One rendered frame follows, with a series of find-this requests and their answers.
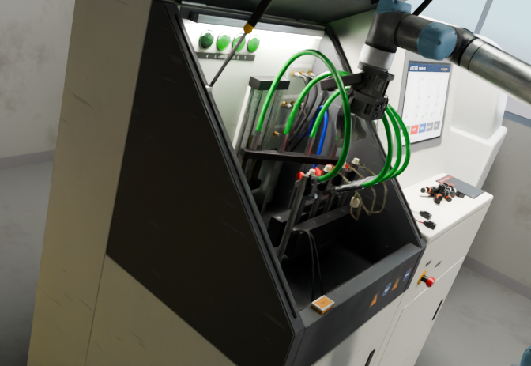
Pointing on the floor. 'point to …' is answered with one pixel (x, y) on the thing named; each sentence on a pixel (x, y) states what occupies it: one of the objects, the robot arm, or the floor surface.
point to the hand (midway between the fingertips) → (339, 141)
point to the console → (434, 158)
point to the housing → (89, 156)
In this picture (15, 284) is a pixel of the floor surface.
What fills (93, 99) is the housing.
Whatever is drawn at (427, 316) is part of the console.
